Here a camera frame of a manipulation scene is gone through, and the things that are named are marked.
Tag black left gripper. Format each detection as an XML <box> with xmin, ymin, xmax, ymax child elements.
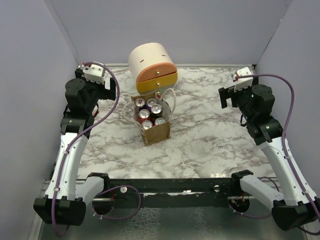
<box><xmin>76</xmin><ymin>69</ymin><xmax>116</xmax><ymax>113</ymax></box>

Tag silver blue energy drink can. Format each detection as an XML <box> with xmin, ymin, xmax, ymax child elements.
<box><xmin>134</xmin><ymin>98</ymin><xmax>146</xmax><ymax>109</ymax></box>

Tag purple fanta can front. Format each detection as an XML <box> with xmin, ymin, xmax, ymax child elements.
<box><xmin>145</xmin><ymin>98</ymin><xmax>157</xmax><ymax>110</ymax></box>

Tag purple fanta can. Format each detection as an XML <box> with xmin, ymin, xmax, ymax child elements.
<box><xmin>154</xmin><ymin>117</ymin><xmax>166</xmax><ymax>126</ymax></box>
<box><xmin>145</xmin><ymin>98</ymin><xmax>157</xmax><ymax>110</ymax></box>

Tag red cola can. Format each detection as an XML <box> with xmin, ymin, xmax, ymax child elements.
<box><xmin>141</xmin><ymin>120</ymin><xmax>153</xmax><ymax>130</ymax></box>
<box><xmin>138</xmin><ymin>109</ymin><xmax>151</xmax><ymax>124</ymax></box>

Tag black yellow can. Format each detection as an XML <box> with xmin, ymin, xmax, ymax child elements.
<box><xmin>150</xmin><ymin>104</ymin><xmax>163</xmax><ymax>120</ymax></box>

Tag brown canvas bag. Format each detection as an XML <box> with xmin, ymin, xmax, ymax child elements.
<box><xmin>122</xmin><ymin>88</ymin><xmax>177</xmax><ymax>146</ymax></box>

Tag red cola can front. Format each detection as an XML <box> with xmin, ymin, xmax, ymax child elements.
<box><xmin>138</xmin><ymin>109</ymin><xmax>151</xmax><ymax>124</ymax></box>

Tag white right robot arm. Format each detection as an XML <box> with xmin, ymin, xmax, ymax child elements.
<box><xmin>218</xmin><ymin>84</ymin><xmax>320</xmax><ymax>231</ymax></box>

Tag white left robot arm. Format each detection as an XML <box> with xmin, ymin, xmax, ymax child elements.
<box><xmin>33</xmin><ymin>77</ymin><xmax>120</xmax><ymax>226</ymax></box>

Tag cream round drawer cabinet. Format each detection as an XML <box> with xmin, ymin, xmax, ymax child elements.
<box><xmin>128</xmin><ymin>42</ymin><xmax>178</xmax><ymax>95</ymax></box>

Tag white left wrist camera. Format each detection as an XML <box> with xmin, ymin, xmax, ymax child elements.
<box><xmin>83</xmin><ymin>65</ymin><xmax>106</xmax><ymax>85</ymax></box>

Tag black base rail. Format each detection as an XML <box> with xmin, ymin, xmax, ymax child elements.
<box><xmin>82</xmin><ymin>171</ymin><xmax>256</xmax><ymax>210</ymax></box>

